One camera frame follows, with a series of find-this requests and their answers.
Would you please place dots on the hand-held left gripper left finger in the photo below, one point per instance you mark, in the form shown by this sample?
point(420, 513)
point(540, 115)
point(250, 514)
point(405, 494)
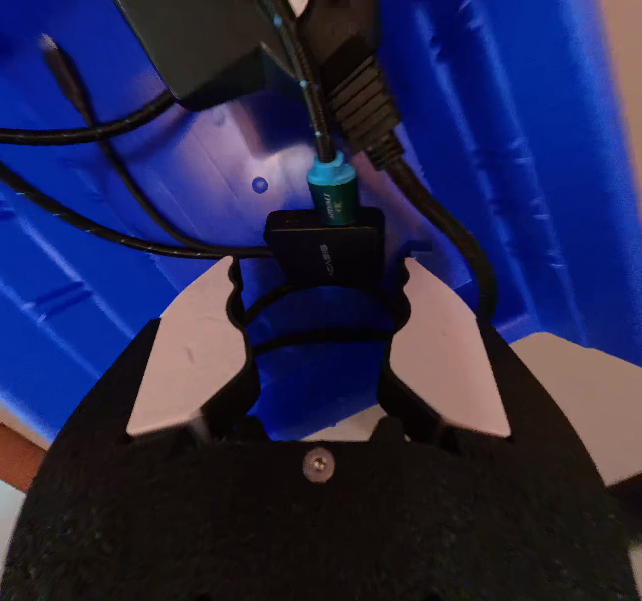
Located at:
point(195, 350)

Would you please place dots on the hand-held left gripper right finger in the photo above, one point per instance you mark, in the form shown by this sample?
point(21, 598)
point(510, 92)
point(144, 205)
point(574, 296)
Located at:
point(446, 355)

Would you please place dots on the black usb hub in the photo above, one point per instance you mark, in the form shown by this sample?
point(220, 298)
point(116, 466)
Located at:
point(353, 260)

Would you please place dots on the blue plastic bin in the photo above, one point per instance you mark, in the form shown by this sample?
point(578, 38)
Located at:
point(501, 109)

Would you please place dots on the black power adapter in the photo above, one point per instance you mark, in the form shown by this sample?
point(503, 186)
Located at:
point(190, 24)

